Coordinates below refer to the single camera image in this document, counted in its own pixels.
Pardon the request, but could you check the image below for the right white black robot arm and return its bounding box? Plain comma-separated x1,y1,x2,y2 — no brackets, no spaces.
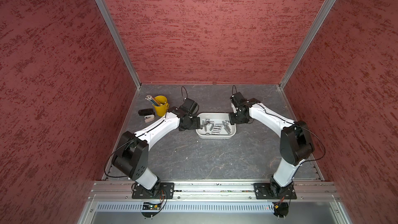
229,93,315,195

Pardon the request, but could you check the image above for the aluminium front rail frame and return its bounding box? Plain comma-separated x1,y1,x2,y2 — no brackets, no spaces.
78,179,351,224

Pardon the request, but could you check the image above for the left aluminium corner post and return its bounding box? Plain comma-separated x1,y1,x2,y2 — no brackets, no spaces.
95,0,142,90

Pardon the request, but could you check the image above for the black stapler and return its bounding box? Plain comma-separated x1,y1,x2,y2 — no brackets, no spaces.
138,108,155,116

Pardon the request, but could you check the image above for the right aluminium corner post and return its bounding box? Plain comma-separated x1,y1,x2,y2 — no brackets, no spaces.
279,0,336,90

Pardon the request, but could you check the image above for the white small stapler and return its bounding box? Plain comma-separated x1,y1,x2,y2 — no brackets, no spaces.
144,115,155,123

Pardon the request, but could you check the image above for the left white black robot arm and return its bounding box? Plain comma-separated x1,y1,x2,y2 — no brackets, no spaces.
111,109,201,190

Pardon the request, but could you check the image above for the white plastic storage box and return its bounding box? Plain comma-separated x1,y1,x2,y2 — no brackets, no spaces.
196,113,237,140

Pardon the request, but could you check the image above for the aluminium corner post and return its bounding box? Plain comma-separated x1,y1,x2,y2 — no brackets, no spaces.
95,0,142,90
279,0,336,90

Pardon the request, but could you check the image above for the yellow pencil cup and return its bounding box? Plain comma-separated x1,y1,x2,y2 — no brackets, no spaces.
154,95,170,117

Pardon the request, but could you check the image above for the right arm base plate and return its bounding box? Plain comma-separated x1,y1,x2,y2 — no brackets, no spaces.
254,183,297,200

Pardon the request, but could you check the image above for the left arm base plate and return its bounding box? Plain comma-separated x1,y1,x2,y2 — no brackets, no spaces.
132,182,175,200

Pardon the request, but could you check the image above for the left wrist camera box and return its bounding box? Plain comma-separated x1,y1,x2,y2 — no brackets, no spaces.
181,97,199,116

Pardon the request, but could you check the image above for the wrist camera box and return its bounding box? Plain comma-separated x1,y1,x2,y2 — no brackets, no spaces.
181,97,199,116
230,92,247,110

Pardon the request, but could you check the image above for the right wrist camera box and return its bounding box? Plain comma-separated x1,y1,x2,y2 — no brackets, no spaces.
230,92,247,110

